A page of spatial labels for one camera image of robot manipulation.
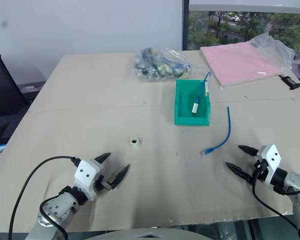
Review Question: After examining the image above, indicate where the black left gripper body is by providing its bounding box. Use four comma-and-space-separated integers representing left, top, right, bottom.
92, 172, 116, 194

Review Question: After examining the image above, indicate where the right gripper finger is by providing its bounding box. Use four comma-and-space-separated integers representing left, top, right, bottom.
225, 161, 254, 186
238, 145, 260, 158

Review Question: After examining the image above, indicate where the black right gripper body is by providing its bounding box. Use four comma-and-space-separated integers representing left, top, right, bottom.
251, 159, 270, 186

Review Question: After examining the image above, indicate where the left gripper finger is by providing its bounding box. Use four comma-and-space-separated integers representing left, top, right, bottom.
111, 163, 131, 189
94, 152, 112, 165

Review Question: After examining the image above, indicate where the small white cube connector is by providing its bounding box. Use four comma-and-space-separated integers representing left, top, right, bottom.
129, 136, 143, 150

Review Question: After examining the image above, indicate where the brown cardboard table cover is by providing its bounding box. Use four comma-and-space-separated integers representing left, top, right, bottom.
0, 48, 300, 232

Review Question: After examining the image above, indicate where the green plastic bin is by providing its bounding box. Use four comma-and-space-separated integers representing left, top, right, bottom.
174, 79, 212, 126

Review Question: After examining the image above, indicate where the black table clamp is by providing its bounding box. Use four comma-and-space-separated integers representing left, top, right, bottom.
279, 73, 300, 91

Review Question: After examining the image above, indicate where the pink foam board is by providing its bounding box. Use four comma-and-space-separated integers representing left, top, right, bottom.
199, 41, 288, 90

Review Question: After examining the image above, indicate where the empty clear plastic bag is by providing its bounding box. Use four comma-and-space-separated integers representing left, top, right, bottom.
249, 31, 296, 76

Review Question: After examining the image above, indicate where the clear bag of small parts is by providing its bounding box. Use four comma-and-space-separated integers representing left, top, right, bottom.
132, 46, 196, 82

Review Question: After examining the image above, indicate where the black office chair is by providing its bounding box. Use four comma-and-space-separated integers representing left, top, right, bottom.
0, 53, 33, 141

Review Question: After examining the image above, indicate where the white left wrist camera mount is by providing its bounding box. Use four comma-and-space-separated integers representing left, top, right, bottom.
73, 159, 103, 201

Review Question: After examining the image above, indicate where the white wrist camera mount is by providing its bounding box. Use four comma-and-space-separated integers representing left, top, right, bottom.
256, 144, 283, 186
73, 159, 103, 201

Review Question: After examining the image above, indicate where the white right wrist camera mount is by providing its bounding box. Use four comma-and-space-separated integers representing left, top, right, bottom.
256, 144, 283, 186

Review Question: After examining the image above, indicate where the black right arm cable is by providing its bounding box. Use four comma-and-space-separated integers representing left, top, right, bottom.
251, 169, 300, 235

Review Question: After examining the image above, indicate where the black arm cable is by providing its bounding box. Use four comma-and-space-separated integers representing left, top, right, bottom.
251, 169, 300, 235
8, 156, 80, 240

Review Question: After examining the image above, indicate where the blue Ethernet cable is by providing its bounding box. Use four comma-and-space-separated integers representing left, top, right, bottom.
199, 106, 233, 157

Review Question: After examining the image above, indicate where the blue cable with white tag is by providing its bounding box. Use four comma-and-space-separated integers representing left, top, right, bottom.
195, 71, 212, 103

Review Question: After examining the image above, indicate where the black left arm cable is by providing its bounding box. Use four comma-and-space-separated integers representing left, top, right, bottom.
8, 156, 80, 240

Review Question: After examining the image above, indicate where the dark window frame post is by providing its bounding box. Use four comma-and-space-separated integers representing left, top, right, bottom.
181, 0, 191, 51

